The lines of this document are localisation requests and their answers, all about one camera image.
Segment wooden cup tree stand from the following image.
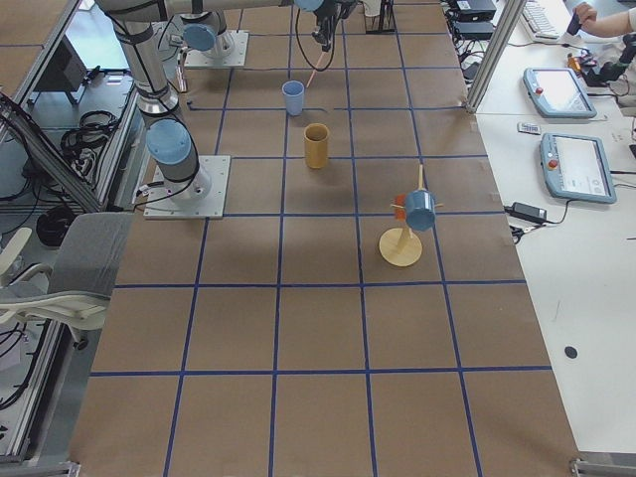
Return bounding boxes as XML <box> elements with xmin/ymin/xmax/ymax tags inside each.
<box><xmin>379</xmin><ymin>164</ymin><xmax>441</xmax><ymax>267</ymax></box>

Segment teach pendant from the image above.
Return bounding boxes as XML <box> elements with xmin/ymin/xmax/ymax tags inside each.
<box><xmin>523</xmin><ymin>68</ymin><xmax>597</xmax><ymax>119</ymax></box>
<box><xmin>540</xmin><ymin>133</ymin><xmax>617</xmax><ymax>204</ymax></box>

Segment upper teach pendant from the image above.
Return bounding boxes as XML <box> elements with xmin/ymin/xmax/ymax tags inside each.
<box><xmin>523</xmin><ymin>68</ymin><xmax>597</xmax><ymax>119</ymax></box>

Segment black power adapter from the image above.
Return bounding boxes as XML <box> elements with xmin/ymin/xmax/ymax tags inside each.
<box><xmin>507</xmin><ymin>202</ymin><xmax>548</xmax><ymax>225</ymax></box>

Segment person's hand on mouse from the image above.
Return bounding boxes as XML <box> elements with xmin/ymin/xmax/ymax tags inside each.
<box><xmin>572</xmin><ymin>2</ymin><xmax>597</xmax><ymax>34</ymax></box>

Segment black device in hand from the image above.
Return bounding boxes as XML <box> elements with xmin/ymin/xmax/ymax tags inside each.
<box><xmin>566</xmin><ymin>13</ymin><xmax>581</xmax><ymax>36</ymax></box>

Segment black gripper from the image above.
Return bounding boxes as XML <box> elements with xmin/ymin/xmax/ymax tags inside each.
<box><xmin>312</xmin><ymin>0</ymin><xmax>342</xmax><ymax>52</ymax></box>

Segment coiled black cables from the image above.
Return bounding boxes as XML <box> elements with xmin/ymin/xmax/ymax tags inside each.
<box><xmin>60</xmin><ymin>109</ymin><xmax>120</xmax><ymax>165</ymax></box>

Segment small white label box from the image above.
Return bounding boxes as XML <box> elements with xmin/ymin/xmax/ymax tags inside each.
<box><xmin>517</xmin><ymin>122</ymin><xmax>542</xmax><ymax>135</ymax></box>

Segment aluminium frame post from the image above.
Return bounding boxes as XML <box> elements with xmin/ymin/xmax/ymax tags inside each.
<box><xmin>465</xmin><ymin>0</ymin><xmax>526</xmax><ymax>113</ymax></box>

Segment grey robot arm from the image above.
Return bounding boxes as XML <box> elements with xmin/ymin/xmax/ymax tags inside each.
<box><xmin>180</xmin><ymin>11</ymin><xmax>235</xmax><ymax>59</ymax></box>
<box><xmin>95</xmin><ymin>1</ymin><xmax>357</xmax><ymax>127</ymax></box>

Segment lower teach pendant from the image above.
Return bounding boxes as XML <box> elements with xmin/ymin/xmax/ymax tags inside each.
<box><xmin>540</xmin><ymin>133</ymin><xmax>617</xmax><ymax>204</ymax></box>

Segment grey office chair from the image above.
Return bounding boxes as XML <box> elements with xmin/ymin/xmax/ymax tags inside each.
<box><xmin>1</xmin><ymin>212</ymin><xmax>133</xmax><ymax>350</ymax></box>

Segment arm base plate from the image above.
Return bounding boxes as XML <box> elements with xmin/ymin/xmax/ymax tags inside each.
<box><xmin>184</xmin><ymin>29</ymin><xmax>249</xmax><ymax>70</ymax></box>
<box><xmin>143</xmin><ymin>155</ymin><xmax>231</xmax><ymax>220</ymax></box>

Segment person's forearm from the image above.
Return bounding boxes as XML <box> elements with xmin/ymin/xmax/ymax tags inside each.
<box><xmin>592</xmin><ymin>8</ymin><xmax>635</xmax><ymax>38</ymax></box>

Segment bamboo cylinder holder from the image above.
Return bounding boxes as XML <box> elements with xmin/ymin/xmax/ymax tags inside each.
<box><xmin>304</xmin><ymin>123</ymin><xmax>329</xmax><ymax>169</ymax></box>

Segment pink chopstick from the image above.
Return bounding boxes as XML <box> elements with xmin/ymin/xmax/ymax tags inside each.
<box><xmin>305</xmin><ymin>52</ymin><xmax>326</xmax><ymax>89</ymax></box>

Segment orange cup on stand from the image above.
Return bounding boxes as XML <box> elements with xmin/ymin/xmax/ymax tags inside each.
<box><xmin>392</xmin><ymin>194</ymin><xmax>406</xmax><ymax>222</ymax></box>

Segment light blue plastic cup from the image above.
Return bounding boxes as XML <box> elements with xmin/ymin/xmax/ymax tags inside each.
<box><xmin>281</xmin><ymin>80</ymin><xmax>305</xmax><ymax>116</ymax></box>

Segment blue cup on stand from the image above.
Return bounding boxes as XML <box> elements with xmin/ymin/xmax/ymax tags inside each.
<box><xmin>404</xmin><ymin>189</ymin><xmax>436</xmax><ymax>232</ymax></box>

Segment white keyboard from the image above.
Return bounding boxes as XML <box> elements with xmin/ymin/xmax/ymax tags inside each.
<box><xmin>520</xmin><ymin>1</ymin><xmax>561</xmax><ymax>42</ymax></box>

